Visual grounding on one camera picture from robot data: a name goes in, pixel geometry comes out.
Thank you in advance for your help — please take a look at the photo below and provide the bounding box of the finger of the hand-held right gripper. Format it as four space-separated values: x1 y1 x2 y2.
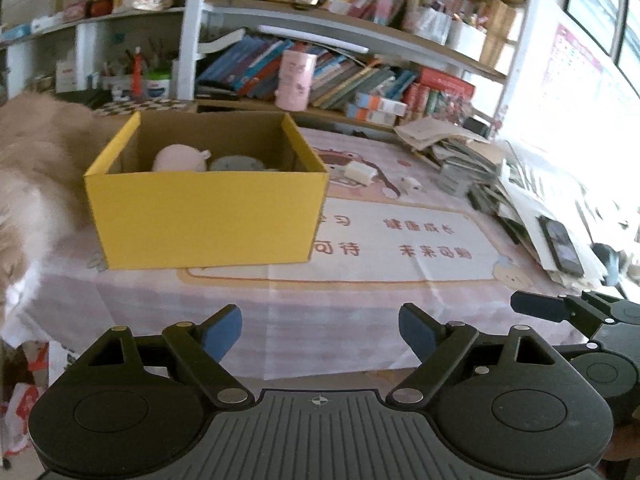
590 241 626 288
510 289 640 343

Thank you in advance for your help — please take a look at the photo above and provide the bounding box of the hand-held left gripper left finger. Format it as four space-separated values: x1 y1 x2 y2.
75 304 253 411

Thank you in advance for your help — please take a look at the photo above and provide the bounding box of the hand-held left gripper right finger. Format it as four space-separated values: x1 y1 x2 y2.
387 302 568 411

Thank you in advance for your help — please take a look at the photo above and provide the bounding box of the yellow cardboard box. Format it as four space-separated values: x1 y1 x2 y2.
83 110 330 271

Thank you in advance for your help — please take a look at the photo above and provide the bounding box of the black smartphone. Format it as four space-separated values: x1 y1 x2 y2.
539 215 586 277

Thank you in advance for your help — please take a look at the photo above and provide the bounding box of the pink printed table cloth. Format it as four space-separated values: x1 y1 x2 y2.
25 127 601 381

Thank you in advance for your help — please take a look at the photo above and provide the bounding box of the pile of papers and books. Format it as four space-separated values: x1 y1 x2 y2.
395 117 640 296

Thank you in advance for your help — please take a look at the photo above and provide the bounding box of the small white rectangular block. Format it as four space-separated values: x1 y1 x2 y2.
344 161 376 183

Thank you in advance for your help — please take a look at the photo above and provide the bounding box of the tape roll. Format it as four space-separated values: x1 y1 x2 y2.
209 155 266 173

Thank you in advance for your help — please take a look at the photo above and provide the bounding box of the pink plush toy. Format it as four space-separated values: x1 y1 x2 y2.
152 144 211 173

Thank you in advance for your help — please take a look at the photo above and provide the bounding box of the red and white plastic bag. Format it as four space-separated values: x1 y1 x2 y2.
0 340 66 456

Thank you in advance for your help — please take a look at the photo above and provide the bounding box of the white and orange carton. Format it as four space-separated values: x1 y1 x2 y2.
347 105 398 127
356 92 408 116

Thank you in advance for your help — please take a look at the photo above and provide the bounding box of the checkered game board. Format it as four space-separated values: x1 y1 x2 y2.
95 99 196 117

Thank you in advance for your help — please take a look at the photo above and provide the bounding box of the red boxed book set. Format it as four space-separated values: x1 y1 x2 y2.
402 69 477 123

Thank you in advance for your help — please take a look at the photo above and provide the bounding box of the cream and white cat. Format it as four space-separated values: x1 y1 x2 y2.
0 92 108 321

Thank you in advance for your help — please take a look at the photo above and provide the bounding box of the green lid jar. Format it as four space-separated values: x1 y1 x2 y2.
142 71 172 101

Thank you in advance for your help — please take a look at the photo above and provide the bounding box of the pink cylinder cup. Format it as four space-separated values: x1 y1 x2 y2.
275 51 317 111

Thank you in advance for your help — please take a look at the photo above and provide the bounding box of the window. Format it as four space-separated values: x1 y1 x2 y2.
565 0 640 96

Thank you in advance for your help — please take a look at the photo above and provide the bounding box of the row of leaning books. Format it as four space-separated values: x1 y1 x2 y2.
196 35 418 111

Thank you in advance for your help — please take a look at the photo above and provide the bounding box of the white storage box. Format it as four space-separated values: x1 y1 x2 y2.
447 20 488 61

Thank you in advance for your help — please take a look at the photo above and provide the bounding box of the red pen bottle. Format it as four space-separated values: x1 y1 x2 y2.
131 47 143 101

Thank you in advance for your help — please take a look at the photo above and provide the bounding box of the white metal bookshelf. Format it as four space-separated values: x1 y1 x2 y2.
177 0 538 136

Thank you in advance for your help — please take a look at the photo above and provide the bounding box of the white side shelf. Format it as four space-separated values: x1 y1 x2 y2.
0 7 188 106

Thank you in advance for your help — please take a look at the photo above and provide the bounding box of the pink wall calendar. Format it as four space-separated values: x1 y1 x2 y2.
540 22 608 161

